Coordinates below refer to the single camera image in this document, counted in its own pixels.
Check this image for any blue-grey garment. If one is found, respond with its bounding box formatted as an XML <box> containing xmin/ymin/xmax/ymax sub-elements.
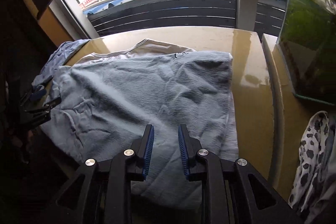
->
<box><xmin>31</xmin><ymin>39</ymin><xmax>89</xmax><ymax>90</ymax></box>

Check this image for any black white spotted cloth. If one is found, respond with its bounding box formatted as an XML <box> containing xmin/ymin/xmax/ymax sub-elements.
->
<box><xmin>288</xmin><ymin>111</ymin><xmax>335</xmax><ymax>223</ymax></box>

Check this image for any glass fish tank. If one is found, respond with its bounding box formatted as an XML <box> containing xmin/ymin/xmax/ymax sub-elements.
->
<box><xmin>278</xmin><ymin>0</ymin><xmax>335</xmax><ymax>105</ymax></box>

